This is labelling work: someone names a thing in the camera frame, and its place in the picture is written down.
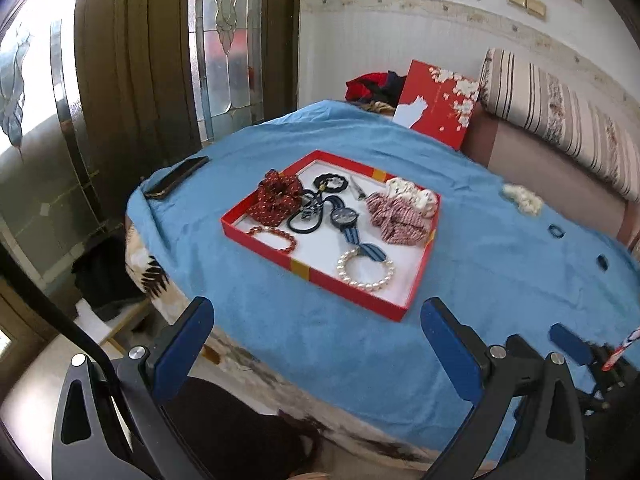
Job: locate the red polka dot scrunchie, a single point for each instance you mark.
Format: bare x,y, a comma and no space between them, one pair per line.
278,197

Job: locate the pink padded headboard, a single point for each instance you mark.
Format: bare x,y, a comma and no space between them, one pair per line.
521,158

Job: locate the red floral box lid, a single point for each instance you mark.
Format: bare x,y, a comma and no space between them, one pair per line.
437,102

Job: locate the striped long pillow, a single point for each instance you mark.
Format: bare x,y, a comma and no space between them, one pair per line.
523,94

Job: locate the blue striped strap watch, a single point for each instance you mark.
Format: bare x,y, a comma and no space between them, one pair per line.
343,218

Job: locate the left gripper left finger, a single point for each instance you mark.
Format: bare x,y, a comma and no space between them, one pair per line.
110,422

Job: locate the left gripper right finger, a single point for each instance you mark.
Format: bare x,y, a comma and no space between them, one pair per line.
525,421

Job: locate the stained glass door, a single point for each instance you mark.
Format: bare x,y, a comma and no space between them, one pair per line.
225,45

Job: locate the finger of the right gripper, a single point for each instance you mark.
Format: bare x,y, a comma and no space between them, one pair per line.
571,345

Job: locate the red tray box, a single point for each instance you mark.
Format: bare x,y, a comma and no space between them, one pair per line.
314,259

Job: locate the cream white scrunchie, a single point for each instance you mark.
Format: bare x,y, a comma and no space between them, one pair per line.
527,202

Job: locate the red dark clothing pile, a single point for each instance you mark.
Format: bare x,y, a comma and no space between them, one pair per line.
376,87

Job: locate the white floral scrunchie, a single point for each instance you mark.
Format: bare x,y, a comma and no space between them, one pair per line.
423,200

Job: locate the silver hair clip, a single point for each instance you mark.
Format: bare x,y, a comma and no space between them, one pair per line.
357,190

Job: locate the red checkered scrunchie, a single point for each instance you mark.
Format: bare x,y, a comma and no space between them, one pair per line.
397,221

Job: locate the black phone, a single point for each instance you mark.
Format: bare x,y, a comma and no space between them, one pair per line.
175,177

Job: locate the blue towel cloth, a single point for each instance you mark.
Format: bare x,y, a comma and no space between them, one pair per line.
369,384

